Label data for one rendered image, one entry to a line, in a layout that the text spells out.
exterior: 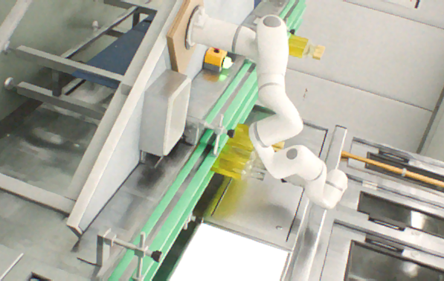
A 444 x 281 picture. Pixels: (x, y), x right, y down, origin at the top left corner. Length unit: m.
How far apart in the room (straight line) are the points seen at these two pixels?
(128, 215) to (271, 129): 0.49
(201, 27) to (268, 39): 0.26
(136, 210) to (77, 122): 0.83
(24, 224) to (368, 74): 6.80
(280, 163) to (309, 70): 6.63
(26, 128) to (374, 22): 6.20
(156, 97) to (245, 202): 0.58
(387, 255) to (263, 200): 0.49
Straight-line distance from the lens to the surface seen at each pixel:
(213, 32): 1.88
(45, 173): 2.15
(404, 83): 8.27
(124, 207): 1.70
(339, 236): 2.13
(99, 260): 1.51
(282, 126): 1.68
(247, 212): 2.04
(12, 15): 2.06
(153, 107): 1.74
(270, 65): 1.72
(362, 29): 8.01
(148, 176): 1.82
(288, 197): 2.16
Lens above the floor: 1.30
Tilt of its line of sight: 10 degrees down
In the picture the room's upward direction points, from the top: 108 degrees clockwise
